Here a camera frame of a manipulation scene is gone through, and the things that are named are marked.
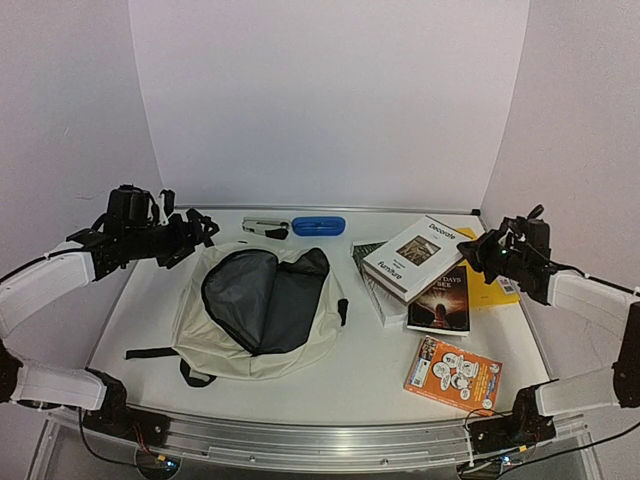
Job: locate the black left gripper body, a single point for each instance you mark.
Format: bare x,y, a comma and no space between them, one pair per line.
145,245

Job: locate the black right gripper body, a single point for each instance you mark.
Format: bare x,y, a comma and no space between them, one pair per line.
488,251

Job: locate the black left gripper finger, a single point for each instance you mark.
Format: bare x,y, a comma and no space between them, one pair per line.
201,228
172,259

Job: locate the white Decorate Furniture book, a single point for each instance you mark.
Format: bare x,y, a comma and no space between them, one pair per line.
414,259

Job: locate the cream white backpack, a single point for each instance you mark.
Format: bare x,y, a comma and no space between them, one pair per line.
252,313

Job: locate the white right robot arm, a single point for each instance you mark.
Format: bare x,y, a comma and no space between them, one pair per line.
604,303

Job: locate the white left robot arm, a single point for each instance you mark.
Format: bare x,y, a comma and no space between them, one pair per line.
85,257

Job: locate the yellow paper folder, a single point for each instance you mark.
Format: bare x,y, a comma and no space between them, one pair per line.
475,293

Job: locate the Three Days To See book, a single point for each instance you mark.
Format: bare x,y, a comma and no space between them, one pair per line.
444,308

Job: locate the silver stapler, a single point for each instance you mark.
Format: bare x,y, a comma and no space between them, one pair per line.
277,229

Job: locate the palm leaf cover book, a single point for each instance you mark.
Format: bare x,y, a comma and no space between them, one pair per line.
389,309

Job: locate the blue pencil case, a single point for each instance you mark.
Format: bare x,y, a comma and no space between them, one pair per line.
318,226

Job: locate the orange comic book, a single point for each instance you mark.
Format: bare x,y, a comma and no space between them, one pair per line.
452,376

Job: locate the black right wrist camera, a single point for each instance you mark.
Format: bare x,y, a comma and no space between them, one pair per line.
532,230

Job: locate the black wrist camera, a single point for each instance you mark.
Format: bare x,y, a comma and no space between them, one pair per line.
532,230
128,205

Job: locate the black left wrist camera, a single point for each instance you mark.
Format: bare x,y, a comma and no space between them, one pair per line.
128,205

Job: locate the aluminium front rail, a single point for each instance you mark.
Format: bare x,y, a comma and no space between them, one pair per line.
327,449

